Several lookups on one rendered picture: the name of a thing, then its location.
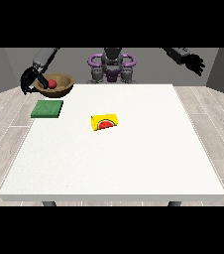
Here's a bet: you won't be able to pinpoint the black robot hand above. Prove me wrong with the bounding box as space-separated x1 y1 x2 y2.
179 53 206 77
20 65 51 96

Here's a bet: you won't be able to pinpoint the brown wooden bowl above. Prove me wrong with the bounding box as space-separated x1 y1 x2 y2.
34 72 75 99

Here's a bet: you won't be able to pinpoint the green square pad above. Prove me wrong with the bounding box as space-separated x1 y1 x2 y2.
30 99 64 119

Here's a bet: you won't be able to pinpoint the yellow cup with melon print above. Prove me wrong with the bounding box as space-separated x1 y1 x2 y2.
90 113 120 133

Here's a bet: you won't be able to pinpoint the grey robot trunk purple rings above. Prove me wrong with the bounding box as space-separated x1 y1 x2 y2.
85 48 139 85

